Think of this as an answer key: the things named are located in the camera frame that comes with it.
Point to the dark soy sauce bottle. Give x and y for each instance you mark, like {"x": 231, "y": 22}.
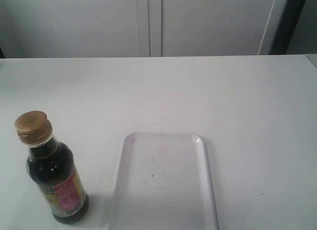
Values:
{"x": 50, "y": 164}

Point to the clear plastic tray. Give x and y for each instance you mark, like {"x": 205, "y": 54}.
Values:
{"x": 163, "y": 182}

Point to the white cabinet doors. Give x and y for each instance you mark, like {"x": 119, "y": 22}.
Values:
{"x": 137, "y": 28}

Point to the dark vertical post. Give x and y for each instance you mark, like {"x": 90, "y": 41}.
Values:
{"x": 286, "y": 26}

